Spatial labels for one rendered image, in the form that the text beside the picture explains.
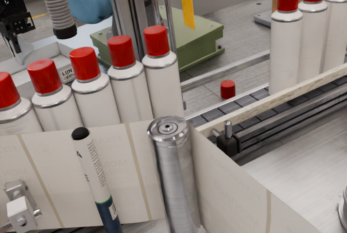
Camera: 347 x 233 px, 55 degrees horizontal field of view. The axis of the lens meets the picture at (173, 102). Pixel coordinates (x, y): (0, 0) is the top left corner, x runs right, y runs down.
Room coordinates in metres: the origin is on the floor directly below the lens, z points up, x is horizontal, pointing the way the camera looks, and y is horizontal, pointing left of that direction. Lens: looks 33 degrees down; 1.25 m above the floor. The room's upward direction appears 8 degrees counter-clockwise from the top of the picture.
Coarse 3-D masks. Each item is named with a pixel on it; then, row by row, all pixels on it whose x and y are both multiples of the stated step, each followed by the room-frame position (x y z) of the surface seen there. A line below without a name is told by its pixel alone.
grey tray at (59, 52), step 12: (48, 48) 1.01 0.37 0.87; (60, 48) 1.02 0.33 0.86; (72, 48) 0.95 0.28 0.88; (12, 60) 0.94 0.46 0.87; (24, 60) 0.96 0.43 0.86; (60, 60) 0.98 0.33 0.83; (12, 72) 0.93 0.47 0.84; (24, 72) 0.93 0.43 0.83; (60, 72) 0.82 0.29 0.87; (72, 72) 0.84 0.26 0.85; (24, 84) 0.76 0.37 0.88; (24, 96) 0.75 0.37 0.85
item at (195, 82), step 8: (256, 56) 0.56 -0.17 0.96; (264, 56) 0.56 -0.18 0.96; (232, 64) 0.54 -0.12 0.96; (240, 64) 0.54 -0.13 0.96; (248, 64) 0.55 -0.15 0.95; (208, 72) 0.52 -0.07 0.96; (216, 72) 0.52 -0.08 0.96; (224, 72) 0.52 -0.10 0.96; (232, 72) 0.53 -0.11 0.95; (192, 80) 0.50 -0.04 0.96; (200, 80) 0.50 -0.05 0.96; (208, 80) 0.51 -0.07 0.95; (184, 88) 0.49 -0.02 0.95; (192, 88) 0.50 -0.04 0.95
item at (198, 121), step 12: (336, 84) 0.55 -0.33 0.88; (252, 96) 0.55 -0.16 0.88; (264, 96) 0.54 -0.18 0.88; (300, 96) 0.53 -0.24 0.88; (312, 96) 0.52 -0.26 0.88; (216, 108) 0.53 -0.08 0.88; (228, 108) 0.52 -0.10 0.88; (276, 108) 0.50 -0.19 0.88; (288, 108) 0.49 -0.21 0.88; (192, 120) 0.50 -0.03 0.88; (204, 120) 0.49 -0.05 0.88; (252, 120) 0.47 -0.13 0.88
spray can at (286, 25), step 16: (288, 0) 0.53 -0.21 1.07; (272, 16) 0.54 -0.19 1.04; (288, 16) 0.52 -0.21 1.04; (272, 32) 0.54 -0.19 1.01; (288, 32) 0.52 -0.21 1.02; (272, 48) 0.54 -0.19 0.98; (288, 48) 0.52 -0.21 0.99; (272, 64) 0.53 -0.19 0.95; (288, 64) 0.52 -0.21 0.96; (272, 80) 0.53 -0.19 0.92; (288, 80) 0.52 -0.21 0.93
